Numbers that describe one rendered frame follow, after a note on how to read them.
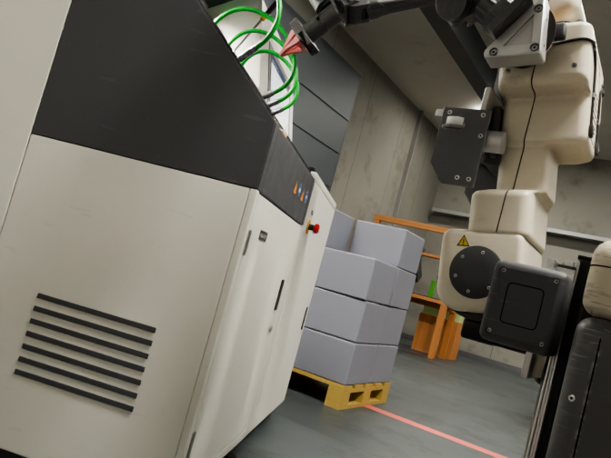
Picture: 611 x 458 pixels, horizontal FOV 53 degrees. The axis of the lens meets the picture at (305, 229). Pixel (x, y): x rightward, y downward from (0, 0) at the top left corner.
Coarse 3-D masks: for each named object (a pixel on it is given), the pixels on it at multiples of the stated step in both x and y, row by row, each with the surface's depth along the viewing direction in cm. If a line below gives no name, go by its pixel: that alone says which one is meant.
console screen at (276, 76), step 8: (272, 48) 234; (272, 56) 233; (272, 64) 234; (280, 64) 251; (272, 72) 234; (280, 72) 250; (272, 80) 234; (280, 80) 250; (272, 88) 234; (288, 88) 270; (272, 96) 234; (280, 96) 251; (280, 104) 251; (288, 112) 270; (280, 120) 251; (288, 120) 271; (288, 128) 271
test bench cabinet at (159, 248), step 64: (64, 192) 144; (128, 192) 141; (192, 192) 139; (256, 192) 137; (0, 256) 144; (64, 256) 142; (128, 256) 140; (192, 256) 137; (0, 320) 142; (64, 320) 140; (128, 320) 138; (192, 320) 136; (0, 384) 141; (64, 384) 138; (128, 384) 136; (192, 384) 134; (0, 448) 142; (64, 448) 137; (128, 448) 135
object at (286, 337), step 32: (256, 0) 217; (224, 32) 218; (256, 64) 215; (320, 192) 223; (320, 224) 244; (320, 256) 267; (288, 288) 208; (288, 320) 225; (288, 352) 245; (256, 416) 211
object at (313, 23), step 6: (312, 18) 172; (318, 18) 172; (300, 24) 173; (306, 24) 172; (312, 24) 171; (318, 24) 171; (306, 30) 172; (312, 30) 171; (318, 30) 171; (324, 30) 172; (306, 36) 171; (312, 36) 172; (318, 36) 173; (306, 42) 171; (312, 42) 173
